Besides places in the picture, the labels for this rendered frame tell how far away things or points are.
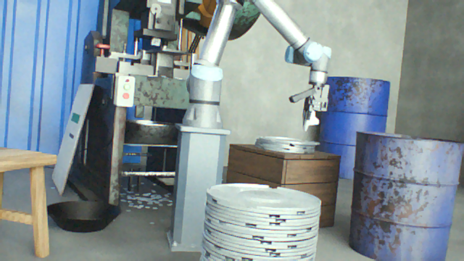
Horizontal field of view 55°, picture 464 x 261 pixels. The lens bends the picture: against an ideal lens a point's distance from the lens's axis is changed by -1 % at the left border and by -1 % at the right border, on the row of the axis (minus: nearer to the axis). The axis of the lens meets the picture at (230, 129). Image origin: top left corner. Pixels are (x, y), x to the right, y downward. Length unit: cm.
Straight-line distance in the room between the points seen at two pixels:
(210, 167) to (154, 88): 71
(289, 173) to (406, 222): 52
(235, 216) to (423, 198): 94
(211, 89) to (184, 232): 53
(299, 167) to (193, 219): 60
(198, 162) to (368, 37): 366
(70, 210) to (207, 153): 70
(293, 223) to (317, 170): 109
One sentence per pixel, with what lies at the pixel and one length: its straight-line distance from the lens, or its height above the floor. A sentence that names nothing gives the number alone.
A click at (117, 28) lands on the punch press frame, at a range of 262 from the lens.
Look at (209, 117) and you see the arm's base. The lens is 165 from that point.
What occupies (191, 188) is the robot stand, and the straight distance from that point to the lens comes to 165.
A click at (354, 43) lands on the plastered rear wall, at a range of 492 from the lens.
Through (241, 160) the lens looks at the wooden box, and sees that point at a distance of 219.
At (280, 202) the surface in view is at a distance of 112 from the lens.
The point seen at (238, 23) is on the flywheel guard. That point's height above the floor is 98.
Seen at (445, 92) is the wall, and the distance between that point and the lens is 506.
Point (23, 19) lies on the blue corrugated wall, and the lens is 349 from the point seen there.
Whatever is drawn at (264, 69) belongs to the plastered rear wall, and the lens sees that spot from 419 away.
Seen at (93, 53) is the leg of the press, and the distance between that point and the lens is 264.
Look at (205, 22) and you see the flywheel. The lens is 273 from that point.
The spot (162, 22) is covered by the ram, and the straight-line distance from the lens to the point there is 240.
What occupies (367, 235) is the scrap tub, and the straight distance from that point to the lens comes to 188.
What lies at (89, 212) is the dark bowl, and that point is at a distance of 206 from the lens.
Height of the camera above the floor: 54
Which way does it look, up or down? 3 degrees down
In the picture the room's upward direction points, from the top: 5 degrees clockwise
